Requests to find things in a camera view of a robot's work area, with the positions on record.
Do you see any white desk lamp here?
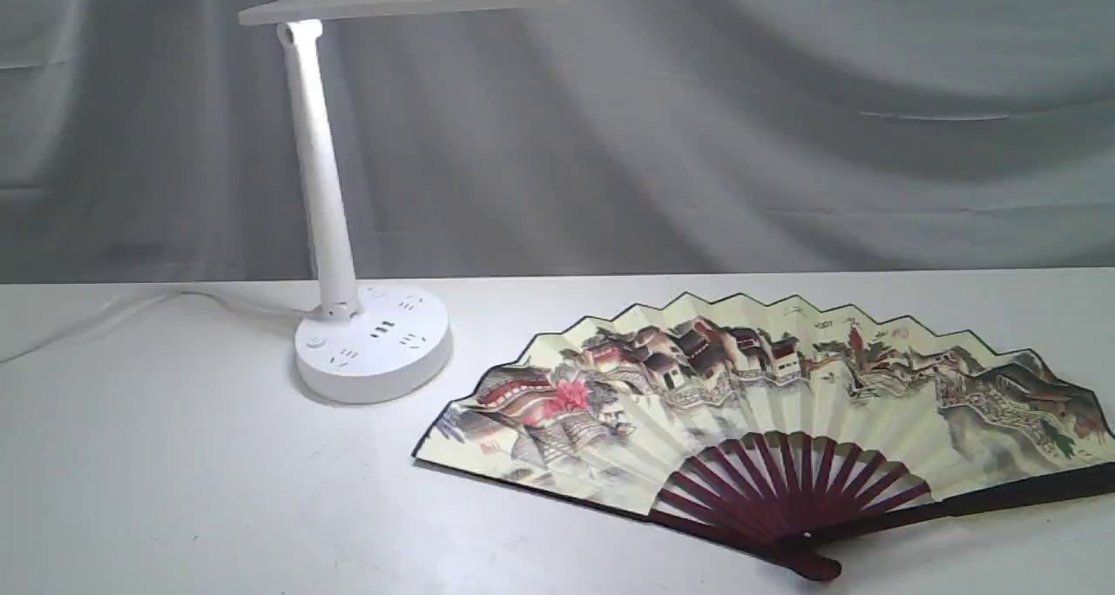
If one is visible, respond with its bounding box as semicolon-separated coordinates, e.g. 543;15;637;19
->
237;0;585;406

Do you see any grey fabric backdrop curtain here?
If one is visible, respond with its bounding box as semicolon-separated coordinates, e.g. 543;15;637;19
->
3;0;1114;284

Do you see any painted paper folding fan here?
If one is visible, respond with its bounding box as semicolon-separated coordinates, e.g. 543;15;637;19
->
413;293;1112;583

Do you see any thin white cable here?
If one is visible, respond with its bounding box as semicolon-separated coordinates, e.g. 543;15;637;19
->
0;290;306;365

